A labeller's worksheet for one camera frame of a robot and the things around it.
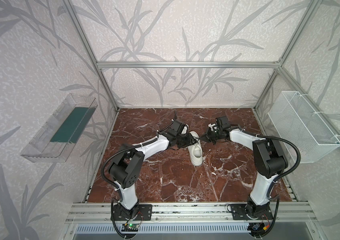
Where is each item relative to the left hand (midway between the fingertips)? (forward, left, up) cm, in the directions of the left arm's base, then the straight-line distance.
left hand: (197, 138), depth 87 cm
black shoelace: (+3, +1, -7) cm, 8 cm away
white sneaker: (-4, +1, -8) cm, 9 cm away
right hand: (+7, -2, -4) cm, 8 cm away
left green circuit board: (-42, +34, -14) cm, 56 cm away
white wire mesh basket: (-13, -43, +23) cm, 50 cm away
